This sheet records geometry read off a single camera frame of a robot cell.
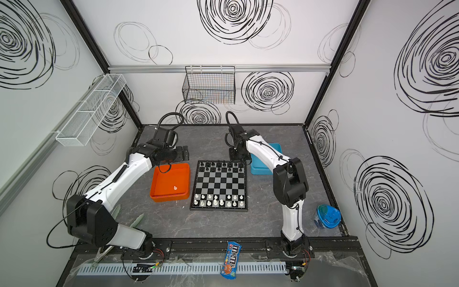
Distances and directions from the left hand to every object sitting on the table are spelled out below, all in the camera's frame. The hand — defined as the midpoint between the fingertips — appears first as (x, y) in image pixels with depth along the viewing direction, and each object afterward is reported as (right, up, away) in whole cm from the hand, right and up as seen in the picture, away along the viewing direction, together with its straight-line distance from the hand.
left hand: (182, 154), depth 84 cm
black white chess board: (+18, -17, +7) cm, 25 cm away
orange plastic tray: (-10, -16, +12) cm, 22 cm away
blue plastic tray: (+38, -7, +8) cm, 40 cm away
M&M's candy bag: (+23, -43, -16) cm, 51 cm away
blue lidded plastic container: (+64, -25, -10) cm, 70 cm away
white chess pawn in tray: (-5, -18, +6) cm, 20 cm away
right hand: (+24, -4, +6) cm, 25 cm away
